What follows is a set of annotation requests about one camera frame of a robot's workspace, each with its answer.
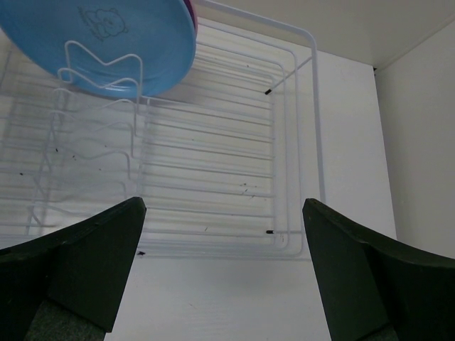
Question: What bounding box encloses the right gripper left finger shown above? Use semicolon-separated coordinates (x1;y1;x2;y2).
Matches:
1;197;146;340

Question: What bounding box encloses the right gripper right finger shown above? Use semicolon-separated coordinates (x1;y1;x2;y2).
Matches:
302;198;454;340

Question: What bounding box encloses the blue plate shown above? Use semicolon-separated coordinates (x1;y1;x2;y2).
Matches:
1;1;196;98

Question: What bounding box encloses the pink plate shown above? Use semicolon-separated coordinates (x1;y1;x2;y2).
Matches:
183;0;198;33

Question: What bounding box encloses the white wire dish rack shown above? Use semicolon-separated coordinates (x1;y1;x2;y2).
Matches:
1;1;323;260

